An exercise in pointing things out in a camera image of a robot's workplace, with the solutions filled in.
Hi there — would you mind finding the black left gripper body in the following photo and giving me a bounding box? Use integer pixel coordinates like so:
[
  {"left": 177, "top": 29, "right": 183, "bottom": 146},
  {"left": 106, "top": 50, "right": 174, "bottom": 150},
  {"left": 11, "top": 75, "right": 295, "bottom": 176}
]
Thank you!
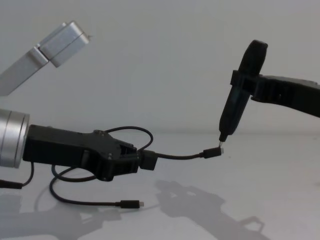
[{"left": 23, "top": 124, "right": 101, "bottom": 176}]

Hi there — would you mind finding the black cable with two plugs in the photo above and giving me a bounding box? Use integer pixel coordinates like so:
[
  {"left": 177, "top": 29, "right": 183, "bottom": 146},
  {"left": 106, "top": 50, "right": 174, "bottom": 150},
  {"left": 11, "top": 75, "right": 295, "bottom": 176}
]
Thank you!
[{"left": 49, "top": 125, "right": 225, "bottom": 209}]

